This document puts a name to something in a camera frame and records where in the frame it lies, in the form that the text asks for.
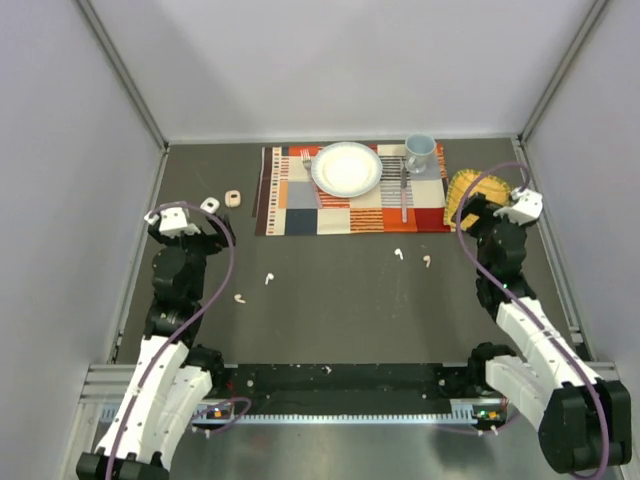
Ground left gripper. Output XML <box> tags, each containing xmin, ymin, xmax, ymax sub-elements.
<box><xmin>149</xmin><ymin>211</ymin><xmax>234</xmax><ymax>300</ymax></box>

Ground white earbud charging case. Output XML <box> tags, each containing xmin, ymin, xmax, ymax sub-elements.
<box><xmin>200</xmin><ymin>197</ymin><xmax>220</xmax><ymax>214</ymax></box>

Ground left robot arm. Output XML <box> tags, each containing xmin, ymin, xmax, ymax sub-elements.
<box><xmin>75</xmin><ymin>203</ymin><xmax>236</xmax><ymax>479</ymax></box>

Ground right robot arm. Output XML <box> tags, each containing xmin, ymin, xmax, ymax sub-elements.
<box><xmin>454</xmin><ymin>189</ymin><xmax>632</xmax><ymax>474</ymax></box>

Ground beige earbud charging case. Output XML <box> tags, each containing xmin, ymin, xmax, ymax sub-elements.
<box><xmin>224</xmin><ymin>190</ymin><xmax>242</xmax><ymax>208</ymax></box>

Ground yellow woven cloth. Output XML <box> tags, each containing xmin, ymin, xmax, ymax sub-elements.
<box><xmin>444</xmin><ymin>169</ymin><xmax>511</xmax><ymax>231</ymax></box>

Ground patchwork placemat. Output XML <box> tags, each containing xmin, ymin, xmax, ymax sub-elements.
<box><xmin>253</xmin><ymin>143</ymin><xmax>451</xmax><ymax>236</ymax></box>

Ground light blue cup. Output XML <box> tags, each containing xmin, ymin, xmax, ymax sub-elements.
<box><xmin>405</xmin><ymin>134</ymin><xmax>437</xmax><ymax>174</ymax></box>

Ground silver fork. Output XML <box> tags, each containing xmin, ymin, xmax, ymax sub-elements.
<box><xmin>301</xmin><ymin>149</ymin><xmax>323</xmax><ymax>209</ymax></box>

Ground white plate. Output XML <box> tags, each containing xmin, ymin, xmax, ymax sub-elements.
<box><xmin>312</xmin><ymin>142</ymin><xmax>383</xmax><ymax>198</ymax></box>

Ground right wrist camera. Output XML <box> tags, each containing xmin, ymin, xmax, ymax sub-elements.
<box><xmin>494</xmin><ymin>188</ymin><xmax>543</xmax><ymax>226</ymax></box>

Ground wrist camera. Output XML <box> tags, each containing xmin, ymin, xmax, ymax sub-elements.
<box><xmin>144</xmin><ymin>207</ymin><xmax>201</xmax><ymax>238</ymax></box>
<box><xmin>494</xmin><ymin>188</ymin><xmax>543</xmax><ymax>226</ymax></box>

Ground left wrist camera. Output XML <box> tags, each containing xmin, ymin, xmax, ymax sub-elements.
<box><xmin>144</xmin><ymin>207</ymin><xmax>201</xmax><ymax>238</ymax></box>

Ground pink handled knife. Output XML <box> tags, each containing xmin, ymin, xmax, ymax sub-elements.
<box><xmin>400</xmin><ymin>163</ymin><xmax>408</xmax><ymax>224</ymax></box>

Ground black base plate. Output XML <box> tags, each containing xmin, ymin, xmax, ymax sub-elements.
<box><xmin>212</xmin><ymin>363</ymin><xmax>476</xmax><ymax>416</ymax></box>

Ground aluminium frame rail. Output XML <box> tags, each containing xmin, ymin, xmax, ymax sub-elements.
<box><xmin>80</xmin><ymin>364</ymin><xmax>135</xmax><ymax>402</ymax></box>

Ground grey cable duct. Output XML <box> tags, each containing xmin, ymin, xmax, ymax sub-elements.
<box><xmin>98</xmin><ymin>401</ymin><xmax>507</xmax><ymax>426</ymax></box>

